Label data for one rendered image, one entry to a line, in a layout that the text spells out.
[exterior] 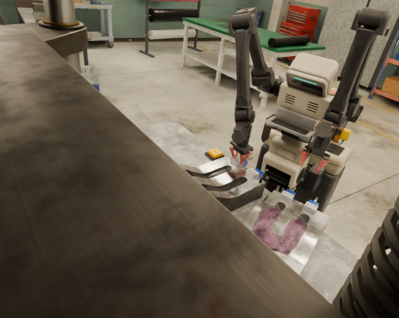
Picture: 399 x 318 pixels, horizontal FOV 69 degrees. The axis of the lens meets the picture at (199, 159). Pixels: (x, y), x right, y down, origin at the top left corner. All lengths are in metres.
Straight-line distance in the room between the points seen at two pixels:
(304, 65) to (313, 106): 0.21
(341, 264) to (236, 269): 1.14
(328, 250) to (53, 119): 1.17
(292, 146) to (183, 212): 1.57
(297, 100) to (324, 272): 0.85
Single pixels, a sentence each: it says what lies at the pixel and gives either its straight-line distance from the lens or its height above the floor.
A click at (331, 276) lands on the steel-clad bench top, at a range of 1.23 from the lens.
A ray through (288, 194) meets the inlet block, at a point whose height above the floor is 0.88.
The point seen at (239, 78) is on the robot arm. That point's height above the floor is 1.30.
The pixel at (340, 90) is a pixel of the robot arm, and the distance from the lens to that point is 1.32.
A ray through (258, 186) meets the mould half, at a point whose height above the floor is 0.89.
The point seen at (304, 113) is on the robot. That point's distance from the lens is 1.64.
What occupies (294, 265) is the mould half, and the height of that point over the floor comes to 0.91.
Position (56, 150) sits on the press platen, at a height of 1.54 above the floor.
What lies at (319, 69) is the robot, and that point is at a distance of 1.54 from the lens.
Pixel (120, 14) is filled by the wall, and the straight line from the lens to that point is 7.78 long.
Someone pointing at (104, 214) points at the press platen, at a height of 1.54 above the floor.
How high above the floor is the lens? 1.67
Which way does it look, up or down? 33 degrees down
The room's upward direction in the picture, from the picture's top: 7 degrees clockwise
